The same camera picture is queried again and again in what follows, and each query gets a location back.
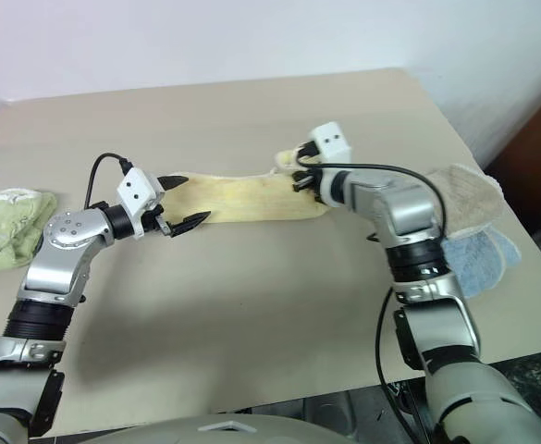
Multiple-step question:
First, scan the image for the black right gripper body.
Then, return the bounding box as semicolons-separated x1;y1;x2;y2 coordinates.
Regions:
291;167;323;201

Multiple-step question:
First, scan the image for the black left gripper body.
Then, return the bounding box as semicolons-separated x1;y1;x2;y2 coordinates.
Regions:
141;204;173;233

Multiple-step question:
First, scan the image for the pale yellow towel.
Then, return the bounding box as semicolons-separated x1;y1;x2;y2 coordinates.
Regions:
161;148;331;226

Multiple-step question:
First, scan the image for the light green towel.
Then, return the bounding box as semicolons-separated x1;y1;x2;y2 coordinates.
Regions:
0;187;59;278

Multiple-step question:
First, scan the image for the beige towel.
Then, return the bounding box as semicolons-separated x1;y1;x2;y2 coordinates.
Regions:
424;162;505;242

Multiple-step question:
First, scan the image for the light blue towel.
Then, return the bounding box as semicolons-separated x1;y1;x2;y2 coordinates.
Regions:
440;228;523;301

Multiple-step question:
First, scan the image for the dark brown wooden furniture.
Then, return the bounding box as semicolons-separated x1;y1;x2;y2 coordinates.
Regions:
482;86;541;242

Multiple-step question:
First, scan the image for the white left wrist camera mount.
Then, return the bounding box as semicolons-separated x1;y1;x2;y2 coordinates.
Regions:
116;167;166;240

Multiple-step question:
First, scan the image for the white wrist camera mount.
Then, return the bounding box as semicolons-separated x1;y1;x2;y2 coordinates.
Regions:
307;120;355;164
116;167;166;240

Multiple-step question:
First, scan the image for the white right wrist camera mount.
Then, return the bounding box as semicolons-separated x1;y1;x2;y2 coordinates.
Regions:
307;120;355;164

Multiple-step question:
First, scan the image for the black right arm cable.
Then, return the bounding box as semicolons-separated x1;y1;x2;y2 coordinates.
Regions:
296;142;449;444

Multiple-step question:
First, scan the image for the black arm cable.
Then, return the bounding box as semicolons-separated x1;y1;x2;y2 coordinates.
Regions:
84;153;135;209
296;142;449;444

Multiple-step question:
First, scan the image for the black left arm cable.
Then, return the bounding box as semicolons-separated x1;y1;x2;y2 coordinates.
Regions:
84;153;135;209

